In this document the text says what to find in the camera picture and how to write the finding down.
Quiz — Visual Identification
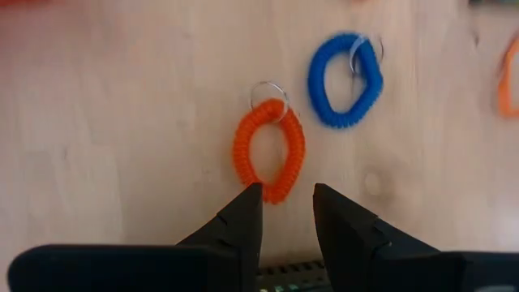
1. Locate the crayon box on black tray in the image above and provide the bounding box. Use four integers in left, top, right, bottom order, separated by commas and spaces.
257, 259, 334, 292

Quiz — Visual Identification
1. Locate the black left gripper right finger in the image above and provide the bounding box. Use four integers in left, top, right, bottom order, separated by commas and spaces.
311, 182, 519, 292

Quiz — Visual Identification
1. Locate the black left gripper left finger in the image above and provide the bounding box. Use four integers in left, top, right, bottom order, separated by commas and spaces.
6, 182, 264, 292

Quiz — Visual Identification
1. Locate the orange rubber band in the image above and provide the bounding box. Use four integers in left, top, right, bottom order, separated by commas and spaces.
496, 34, 519, 119

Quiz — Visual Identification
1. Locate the blue coil keychain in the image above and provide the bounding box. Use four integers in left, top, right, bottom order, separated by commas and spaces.
307, 31, 385, 130

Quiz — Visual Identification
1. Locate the black silicone wristband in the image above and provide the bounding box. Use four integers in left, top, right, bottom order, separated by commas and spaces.
468, 0, 519, 7

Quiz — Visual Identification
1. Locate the orange coil keychain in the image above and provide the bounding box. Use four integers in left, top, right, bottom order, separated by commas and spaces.
232, 79, 306, 205

